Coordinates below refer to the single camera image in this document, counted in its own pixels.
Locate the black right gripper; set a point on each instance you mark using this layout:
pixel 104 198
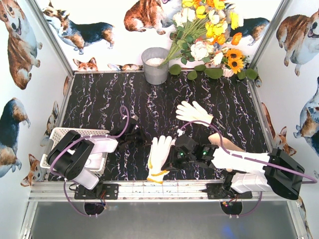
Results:
pixel 173 157

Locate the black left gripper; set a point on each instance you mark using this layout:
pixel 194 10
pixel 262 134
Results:
pixel 134 136

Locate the white glove orange cuff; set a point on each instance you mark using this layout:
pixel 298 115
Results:
pixel 159 152

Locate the blue dotted white glove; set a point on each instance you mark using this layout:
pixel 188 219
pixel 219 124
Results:
pixel 94 161

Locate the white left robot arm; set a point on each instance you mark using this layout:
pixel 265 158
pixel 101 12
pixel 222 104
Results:
pixel 70 155

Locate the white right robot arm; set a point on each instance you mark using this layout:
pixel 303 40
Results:
pixel 275 171

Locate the white plastic storage basket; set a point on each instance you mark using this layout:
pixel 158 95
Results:
pixel 59 132

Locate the cream glove near right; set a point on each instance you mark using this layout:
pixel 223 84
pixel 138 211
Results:
pixel 229 145

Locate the cream glove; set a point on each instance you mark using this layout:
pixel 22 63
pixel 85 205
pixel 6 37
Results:
pixel 229 145
pixel 193 112

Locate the cream glove far right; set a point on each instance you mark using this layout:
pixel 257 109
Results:
pixel 193 112

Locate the grey metal bucket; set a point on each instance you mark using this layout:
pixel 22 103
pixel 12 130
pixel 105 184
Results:
pixel 154 65

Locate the green moss stone far left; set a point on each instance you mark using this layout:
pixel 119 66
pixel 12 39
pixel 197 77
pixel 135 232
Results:
pixel 175 69

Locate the large green moss stone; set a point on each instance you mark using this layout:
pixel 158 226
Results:
pixel 214 73

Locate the white sunflower pot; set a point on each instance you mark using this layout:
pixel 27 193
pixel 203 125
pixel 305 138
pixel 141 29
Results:
pixel 227 72

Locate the green moss stone right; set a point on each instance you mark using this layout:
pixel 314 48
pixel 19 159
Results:
pixel 251 74

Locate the sunflower bunch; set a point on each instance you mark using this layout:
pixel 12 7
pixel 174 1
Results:
pixel 235 60

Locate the artificial flower bouquet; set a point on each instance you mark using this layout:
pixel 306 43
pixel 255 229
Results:
pixel 202 27

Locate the aluminium front rail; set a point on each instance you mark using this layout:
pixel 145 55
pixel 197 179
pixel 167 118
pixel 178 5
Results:
pixel 133 191

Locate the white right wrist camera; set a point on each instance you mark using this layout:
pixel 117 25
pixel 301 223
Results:
pixel 180 132

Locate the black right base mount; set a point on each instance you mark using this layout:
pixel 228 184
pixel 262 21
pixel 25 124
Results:
pixel 224 190

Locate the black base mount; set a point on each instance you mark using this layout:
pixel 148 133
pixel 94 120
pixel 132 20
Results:
pixel 107 191
pixel 224 190

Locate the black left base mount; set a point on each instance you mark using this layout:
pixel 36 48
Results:
pixel 107 191

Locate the aluminium frame rail right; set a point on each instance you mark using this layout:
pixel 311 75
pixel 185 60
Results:
pixel 260 113

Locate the aluminium frame post left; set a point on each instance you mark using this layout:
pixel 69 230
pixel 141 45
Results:
pixel 34 7

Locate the aluminium frame post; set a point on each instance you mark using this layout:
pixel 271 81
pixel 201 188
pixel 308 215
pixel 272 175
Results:
pixel 279 14
pixel 34 7

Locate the aluminium frame post right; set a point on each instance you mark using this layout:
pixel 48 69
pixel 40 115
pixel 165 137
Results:
pixel 279 14

